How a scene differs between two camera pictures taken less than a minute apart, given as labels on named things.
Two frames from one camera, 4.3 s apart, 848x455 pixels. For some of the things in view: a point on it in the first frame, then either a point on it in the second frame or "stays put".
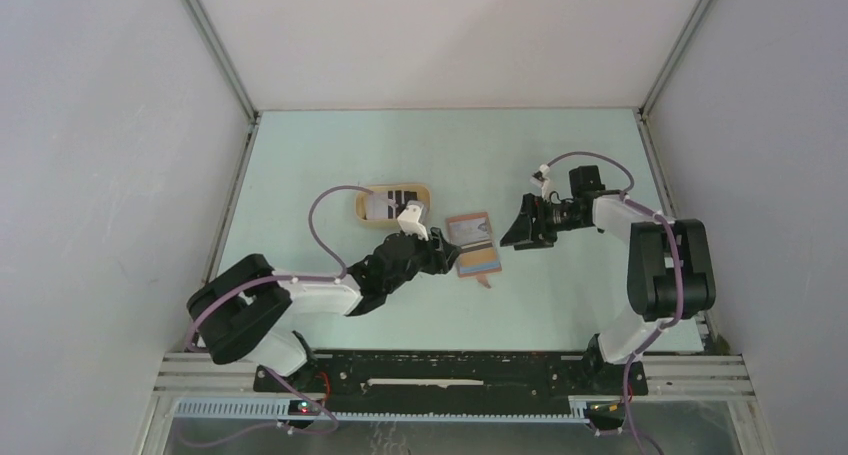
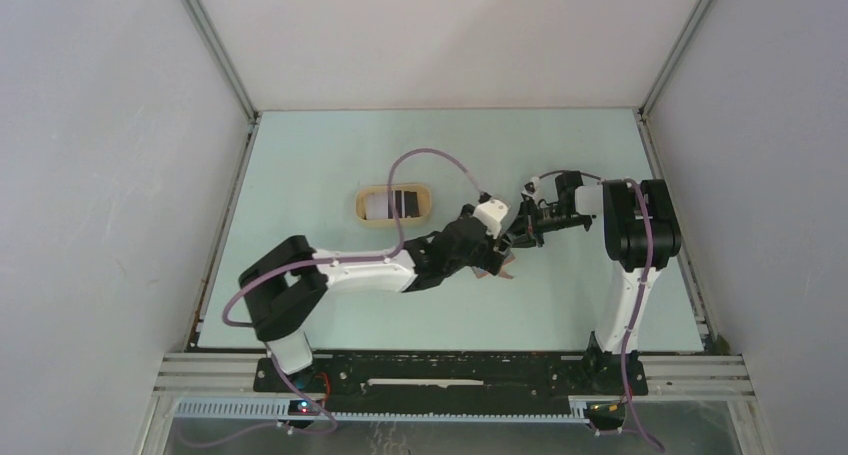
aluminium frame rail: [194, 385] stays put
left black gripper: [440, 253] to [491, 260]
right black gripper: [525, 234] stays put
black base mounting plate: [451, 383] stays put
